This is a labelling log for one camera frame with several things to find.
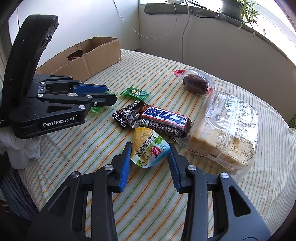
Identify cardboard box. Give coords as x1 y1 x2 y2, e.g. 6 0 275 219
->
37 37 122 82

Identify bagged sliced bread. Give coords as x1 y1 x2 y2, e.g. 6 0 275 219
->
174 90 259 172

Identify grey windowsill cover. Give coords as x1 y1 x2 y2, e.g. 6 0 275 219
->
144 3 257 28

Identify brown cake in clear wrapper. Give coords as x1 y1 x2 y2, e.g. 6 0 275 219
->
173 69 215 96

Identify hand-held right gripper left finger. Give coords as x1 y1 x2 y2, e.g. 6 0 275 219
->
26 142 133 241

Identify white cable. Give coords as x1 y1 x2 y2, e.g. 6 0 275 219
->
113 0 178 39

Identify potted plant in grey pot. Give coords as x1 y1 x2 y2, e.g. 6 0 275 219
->
217 0 269 39

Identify striped tablecloth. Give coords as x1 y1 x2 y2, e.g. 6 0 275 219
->
0 49 296 241

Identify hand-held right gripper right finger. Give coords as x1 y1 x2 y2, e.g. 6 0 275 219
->
167 143 272 241

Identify black cable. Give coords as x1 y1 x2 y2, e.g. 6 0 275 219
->
185 0 220 19

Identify yellow snack pouch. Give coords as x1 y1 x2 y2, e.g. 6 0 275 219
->
130 127 170 168

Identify dark brown snack packet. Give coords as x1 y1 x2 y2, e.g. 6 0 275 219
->
112 101 148 128

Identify chocolate bar in dark wrapper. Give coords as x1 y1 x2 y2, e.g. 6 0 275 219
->
132 105 192 139

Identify person's left hand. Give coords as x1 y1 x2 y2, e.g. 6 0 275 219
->
0 126 41 169

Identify ribbed panel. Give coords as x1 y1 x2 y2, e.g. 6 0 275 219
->
0 167 47 223

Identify green candy packet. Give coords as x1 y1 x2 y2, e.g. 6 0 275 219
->
120 87 150 101
91 90 116 114

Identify grey cable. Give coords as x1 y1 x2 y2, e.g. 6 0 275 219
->
181 0 191 64

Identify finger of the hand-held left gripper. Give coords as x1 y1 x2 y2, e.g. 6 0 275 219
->
32 74 110 95
10 93 118 127

